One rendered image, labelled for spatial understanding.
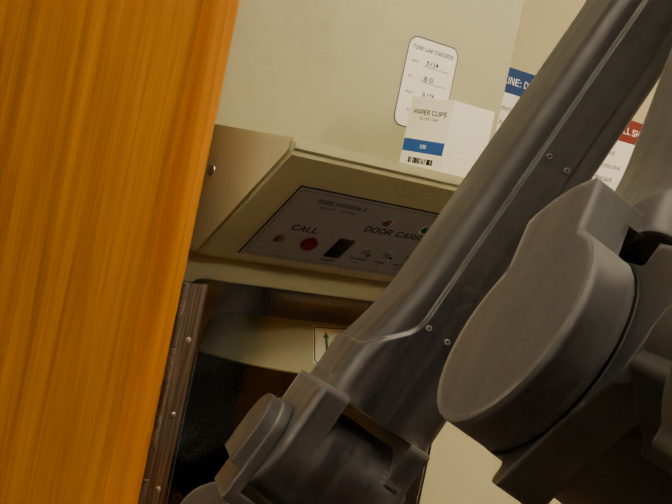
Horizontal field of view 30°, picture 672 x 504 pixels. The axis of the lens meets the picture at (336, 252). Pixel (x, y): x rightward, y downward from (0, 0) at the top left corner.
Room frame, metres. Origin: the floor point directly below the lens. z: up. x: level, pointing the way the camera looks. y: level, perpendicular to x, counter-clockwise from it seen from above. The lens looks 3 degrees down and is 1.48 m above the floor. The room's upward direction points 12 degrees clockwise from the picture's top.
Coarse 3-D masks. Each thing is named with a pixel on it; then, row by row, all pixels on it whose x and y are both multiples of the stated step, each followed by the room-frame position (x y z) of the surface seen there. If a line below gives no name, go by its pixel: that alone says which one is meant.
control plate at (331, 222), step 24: (312, 192) 0.93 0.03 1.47; (336, 192) 0.94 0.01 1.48; (288, 216) 0.95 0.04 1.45; (312, 216) 0.96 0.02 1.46; (336, 216) 0.97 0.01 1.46; (360, 216) 0.98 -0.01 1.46; (384, 216) 0.99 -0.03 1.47; (408, 216) 1.00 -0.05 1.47; (432, 216) 1.01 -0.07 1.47; (264, 240) 0.97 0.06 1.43; (288, 240) 0.98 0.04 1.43; (336, 240) 1.00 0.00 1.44; (360, 240) 1.01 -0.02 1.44; (384, 240) 1.02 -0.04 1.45; (408, 240) 1.03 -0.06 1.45; (336, 264) 1.03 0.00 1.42; (360, 264) 1.04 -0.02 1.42; (384, 264) 1.05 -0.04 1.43
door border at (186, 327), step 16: (192, 288) 0.97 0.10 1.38; (192, 304) 0.97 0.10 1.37; (176, 320) 0.96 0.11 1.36; (192, 320) 0.97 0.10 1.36; (176, 336) 0.96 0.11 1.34; (192, 336) 0.98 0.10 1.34; (176, 352) 0.97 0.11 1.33; (192, 352) 0.98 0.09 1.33; (176, 368) 0.97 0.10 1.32; (176, 384) 0.97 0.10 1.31; (160, 400) 0.96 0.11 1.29; (176, 400) 0.98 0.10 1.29; (176, 416) 0.98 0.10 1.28; (160, 432) 0.97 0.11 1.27; (176, 432) 0.98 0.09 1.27; (160, 448) 0.97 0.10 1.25; (160, 464) 0.97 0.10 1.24; (160, 480) 0.98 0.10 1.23; (160, 496) 0.98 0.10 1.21
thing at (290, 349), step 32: (224, 288) 0.99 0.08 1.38; (256, 288) 1.01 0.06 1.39; (224, 320) 1.00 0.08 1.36; (256, 320) 1.02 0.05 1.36; (288, 320) 1.04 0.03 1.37; (320, 320) 1.06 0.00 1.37; (352, 320) 1.08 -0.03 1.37; (224, 352) 1.00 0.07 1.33; (256, 352) 1.02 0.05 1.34; (288, 352) 1.04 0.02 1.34; (320, 352) 1.06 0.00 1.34; (192, 384) 0.98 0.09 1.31; (224, 384) 1.00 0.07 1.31; (256, 384) 1.02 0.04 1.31; (288, 384) 1.05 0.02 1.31; (192, 416) 0.99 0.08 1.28; (224, 416) 1.01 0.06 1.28; (352, 416) 1.10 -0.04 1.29; (192, 448) 0.99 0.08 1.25; (224, 448) 1.01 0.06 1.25; (192, 480) 1.00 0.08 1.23; (416, 480) 1.16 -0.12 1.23
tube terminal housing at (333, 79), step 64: (256, 0) 0.99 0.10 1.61; (320, 0) 1.03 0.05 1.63; (384, 0) 1.07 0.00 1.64; (448, 0) 1.12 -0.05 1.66; (512, 0) 1.17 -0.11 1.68; (256, 64) 1.00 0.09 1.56; (320, 64) 1.04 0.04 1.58; (384, 64) 1.08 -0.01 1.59; (256, 128) 1.00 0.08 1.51; (320, 128) 1.05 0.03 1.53; (384, 128) 1.09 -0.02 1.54; (192, 256) 0.98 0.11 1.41
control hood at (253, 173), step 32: (224, 128) 0.96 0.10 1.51; (224, 160) 0.94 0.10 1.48; (256, 160) 0.91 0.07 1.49; (288, 160) 0.89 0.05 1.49; (320, 160) 0.91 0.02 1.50; (352, 160) 0.92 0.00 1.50; (384, 160) 0.95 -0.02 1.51; (224, 192) 0.94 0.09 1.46; (256, 192) 0.91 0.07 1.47; (288, 192) 0.93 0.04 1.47; (352, 192) 0.95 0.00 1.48; (384, 192) 0.97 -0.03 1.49; (416, 192) 0.98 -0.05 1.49; (448, 192) 0.99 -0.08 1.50; (224, 224) 0.94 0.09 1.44; (256, 224) 0.95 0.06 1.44; (224, 256) 0.97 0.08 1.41; (256, 256) 0.98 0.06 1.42
